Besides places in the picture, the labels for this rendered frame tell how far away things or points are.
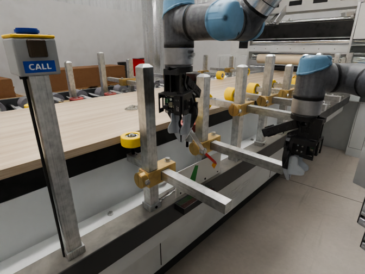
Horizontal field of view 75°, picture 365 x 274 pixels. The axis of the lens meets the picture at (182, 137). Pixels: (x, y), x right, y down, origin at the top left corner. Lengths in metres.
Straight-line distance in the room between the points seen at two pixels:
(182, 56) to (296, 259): 1.45
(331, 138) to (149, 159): 3.03
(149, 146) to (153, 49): 4.27
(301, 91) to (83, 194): 0.75
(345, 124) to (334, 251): 1.90
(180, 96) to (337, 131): 3.03
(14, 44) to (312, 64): 0.63
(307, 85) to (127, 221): 0.63
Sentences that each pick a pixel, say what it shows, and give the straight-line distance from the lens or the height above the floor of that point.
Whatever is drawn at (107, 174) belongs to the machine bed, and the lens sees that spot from 0.93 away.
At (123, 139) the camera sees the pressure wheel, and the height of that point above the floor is 0.90.
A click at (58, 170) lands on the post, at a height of 0.95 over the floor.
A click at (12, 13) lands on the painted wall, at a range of 8.01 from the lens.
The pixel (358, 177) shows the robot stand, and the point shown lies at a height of 0.92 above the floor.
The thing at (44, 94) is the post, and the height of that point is 1.11.
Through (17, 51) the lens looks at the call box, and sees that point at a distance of 0.51.
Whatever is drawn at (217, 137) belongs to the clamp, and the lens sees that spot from 0.94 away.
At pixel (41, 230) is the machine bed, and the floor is 0.66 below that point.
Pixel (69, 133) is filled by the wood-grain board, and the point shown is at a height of 0.90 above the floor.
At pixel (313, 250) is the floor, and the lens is 1.86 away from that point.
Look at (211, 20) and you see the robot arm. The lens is 0.53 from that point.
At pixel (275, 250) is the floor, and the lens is 1.76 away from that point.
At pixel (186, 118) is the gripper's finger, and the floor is 1.02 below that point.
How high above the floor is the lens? 1.20
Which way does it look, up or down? 21 degrees down
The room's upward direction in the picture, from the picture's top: straight up
